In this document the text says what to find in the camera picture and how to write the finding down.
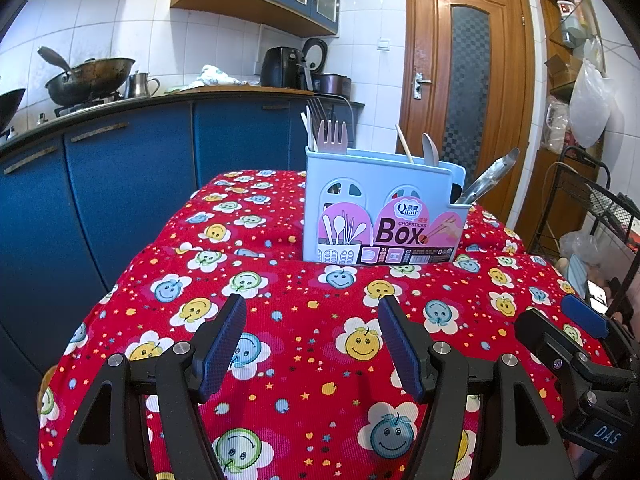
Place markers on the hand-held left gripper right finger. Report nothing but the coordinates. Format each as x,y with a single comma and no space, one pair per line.
400,347

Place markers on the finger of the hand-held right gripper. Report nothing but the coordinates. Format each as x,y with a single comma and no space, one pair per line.
555,347
585,316

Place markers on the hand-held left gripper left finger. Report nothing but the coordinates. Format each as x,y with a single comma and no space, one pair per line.
225,345

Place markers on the light blue utensil box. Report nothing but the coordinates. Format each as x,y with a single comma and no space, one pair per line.
380,180

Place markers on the stainless steel knife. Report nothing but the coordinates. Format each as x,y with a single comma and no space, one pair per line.
487,175

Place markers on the grey spoon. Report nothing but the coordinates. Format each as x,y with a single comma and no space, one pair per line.
430,150

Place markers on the wooden chopstick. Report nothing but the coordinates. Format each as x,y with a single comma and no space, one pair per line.
404,145

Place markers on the white pink plastic fork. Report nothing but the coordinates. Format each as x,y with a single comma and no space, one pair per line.
332,142

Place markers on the metal fork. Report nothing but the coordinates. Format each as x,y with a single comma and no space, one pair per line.
316,110

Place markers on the clear plastic bag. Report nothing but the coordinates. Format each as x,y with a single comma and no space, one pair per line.
580,250

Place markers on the red smiley flower tablecloth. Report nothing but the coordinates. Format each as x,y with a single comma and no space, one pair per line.
300,320

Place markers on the wooden shelf unit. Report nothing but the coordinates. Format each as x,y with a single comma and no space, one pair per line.
542,185

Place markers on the wooden stool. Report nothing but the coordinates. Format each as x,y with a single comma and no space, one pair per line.
46,385

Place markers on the blue base cabinets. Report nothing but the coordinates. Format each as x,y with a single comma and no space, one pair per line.
125,190

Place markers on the white plastic bag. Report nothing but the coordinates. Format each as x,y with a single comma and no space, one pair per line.
590,105

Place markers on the wooden cutting board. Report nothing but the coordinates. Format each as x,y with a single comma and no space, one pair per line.
240,90

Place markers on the crumpled patterned cloth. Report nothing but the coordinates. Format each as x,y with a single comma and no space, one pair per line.
217,76

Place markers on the metal pitcher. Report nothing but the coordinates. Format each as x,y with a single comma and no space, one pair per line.
137,87

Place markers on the black rice cooker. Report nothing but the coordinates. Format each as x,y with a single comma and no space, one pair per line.
332,84

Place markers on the gas stove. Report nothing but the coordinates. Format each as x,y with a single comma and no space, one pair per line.
85,105

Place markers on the black air fryer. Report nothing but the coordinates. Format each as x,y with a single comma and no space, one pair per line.
281,67

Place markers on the large metal wok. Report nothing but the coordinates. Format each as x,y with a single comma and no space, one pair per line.
95,80

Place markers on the dark wok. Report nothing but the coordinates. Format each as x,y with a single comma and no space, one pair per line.
10,110

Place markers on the wooden door with glass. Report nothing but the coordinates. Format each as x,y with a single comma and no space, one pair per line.
425,25

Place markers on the white light switch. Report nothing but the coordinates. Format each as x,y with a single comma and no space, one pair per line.
384,44

